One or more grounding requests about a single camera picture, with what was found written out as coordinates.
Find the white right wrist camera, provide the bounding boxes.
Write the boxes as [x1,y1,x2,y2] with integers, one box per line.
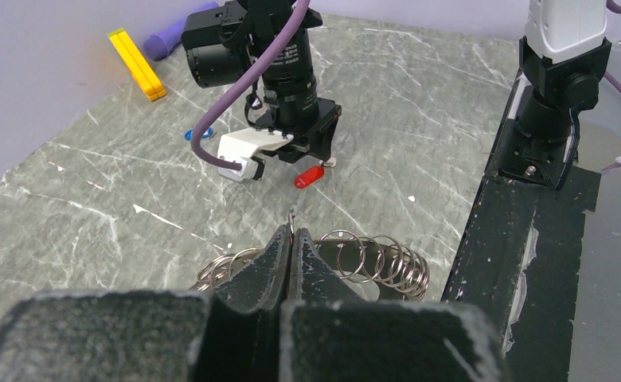
[217,127,295,183]

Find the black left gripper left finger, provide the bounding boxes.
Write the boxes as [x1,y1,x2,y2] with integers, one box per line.
[0,225,292,381]

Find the purple cylinder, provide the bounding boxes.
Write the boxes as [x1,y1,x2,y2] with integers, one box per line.
[143,14,189,62]

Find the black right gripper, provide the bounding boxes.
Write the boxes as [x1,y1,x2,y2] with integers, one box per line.
[247,97,342,163]

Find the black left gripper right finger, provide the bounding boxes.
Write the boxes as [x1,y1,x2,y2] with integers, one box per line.
[279,228,509,381]

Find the metal disc with keyrings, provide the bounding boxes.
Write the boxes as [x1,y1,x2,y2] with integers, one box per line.
[190,213,430,311]

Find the blue tag key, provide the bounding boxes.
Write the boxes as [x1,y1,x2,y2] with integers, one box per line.
[185,126,216,142]

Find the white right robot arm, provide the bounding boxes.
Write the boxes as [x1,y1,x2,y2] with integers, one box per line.
[181,1,612,190]

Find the yellow block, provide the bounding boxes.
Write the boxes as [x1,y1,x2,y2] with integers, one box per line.
[107,29,166,102]

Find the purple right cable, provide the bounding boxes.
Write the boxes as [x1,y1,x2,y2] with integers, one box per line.
[189,0,621,175]

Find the red tag key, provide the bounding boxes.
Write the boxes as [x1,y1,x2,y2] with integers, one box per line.
[293,157,337,189]

